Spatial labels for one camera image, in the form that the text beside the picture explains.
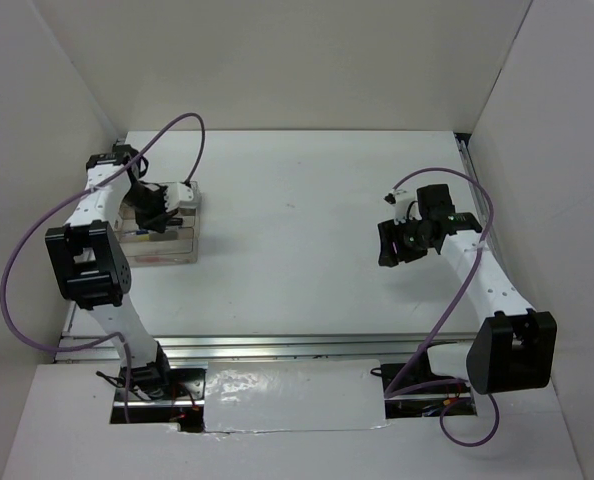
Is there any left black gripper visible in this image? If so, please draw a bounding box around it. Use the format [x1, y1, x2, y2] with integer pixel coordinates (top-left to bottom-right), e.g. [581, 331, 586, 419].
[122, 183, 179, 234]

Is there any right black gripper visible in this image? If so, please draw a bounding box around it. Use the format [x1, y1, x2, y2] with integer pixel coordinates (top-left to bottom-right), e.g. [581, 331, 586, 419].
[377, 214, 433, 267]

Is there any yellow highlighter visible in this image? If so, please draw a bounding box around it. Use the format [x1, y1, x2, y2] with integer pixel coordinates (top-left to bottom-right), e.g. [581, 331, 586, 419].
[149, 229, 178, 242]

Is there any red pen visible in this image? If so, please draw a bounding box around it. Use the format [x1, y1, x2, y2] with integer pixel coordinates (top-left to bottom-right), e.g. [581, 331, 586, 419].
[131, 255, 170, 265]

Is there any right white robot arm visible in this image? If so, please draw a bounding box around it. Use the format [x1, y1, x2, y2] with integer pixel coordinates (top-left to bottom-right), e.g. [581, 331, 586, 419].
[378, 184, 557, 395]

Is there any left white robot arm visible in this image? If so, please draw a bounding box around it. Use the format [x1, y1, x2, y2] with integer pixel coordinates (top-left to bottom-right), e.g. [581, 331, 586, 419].
[45, 145, 176, 400]

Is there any clear tiered organizer tray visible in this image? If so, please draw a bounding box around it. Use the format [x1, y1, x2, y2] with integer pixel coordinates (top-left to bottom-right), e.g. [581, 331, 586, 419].
[114, 181, 202, 267]

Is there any white foil front cover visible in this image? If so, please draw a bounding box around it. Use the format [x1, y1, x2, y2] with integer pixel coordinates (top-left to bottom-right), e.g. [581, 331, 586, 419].
[204, 360, 387, 433]

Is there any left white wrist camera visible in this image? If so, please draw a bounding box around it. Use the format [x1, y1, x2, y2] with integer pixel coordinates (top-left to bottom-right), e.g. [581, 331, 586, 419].
[164, 182, 201, 211]

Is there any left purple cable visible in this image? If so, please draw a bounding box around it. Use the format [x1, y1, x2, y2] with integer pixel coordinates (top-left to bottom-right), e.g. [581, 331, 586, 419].
[0, 113, 207, 426]

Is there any aluminium table frame rail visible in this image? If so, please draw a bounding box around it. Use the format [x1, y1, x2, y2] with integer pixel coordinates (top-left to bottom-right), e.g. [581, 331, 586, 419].
[52, 132, 528, 364]

